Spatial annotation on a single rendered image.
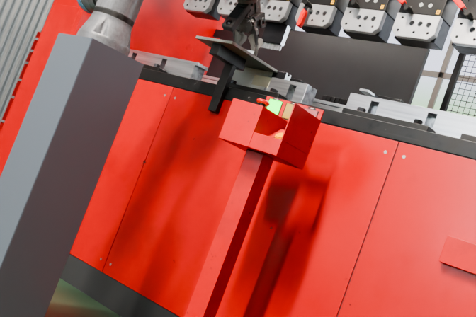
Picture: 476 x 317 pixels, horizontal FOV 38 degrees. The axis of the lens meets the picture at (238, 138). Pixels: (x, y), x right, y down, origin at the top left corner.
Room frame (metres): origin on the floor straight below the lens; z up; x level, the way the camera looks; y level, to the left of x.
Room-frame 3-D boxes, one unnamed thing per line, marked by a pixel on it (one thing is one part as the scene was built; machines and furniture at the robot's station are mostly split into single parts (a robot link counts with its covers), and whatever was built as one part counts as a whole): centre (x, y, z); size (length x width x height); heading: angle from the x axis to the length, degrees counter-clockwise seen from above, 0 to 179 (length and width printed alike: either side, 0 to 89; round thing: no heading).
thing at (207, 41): (2.42, 0.11, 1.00); 0.26 x 0.18 x 0.01; 138
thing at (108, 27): (1.91, 0.44, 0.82); 0.15 x 0.15 x 0.10
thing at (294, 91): (2.49, -0.03, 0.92); 0.39 x 0.06 x 0.10; 48
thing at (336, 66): (3.06, -0.16, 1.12); 1.13 x 0.02 x 0.44; 48
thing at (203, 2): (2.81, 0.32, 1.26); 0.15 x 0.09 x 0.17; 48
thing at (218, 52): (2.39, 0.13, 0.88); 0.14 x 0.04 x 0.22; 138
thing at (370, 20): (2.27, -0.27, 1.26); 0.15 x 0.09 x 0.17; 48
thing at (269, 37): (2.53, 0.01, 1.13); 0.10 x 0.02 x 0.10; 48
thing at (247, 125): (1.95, -0.07, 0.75); 0.20 x 0.16 x 0.18; 55
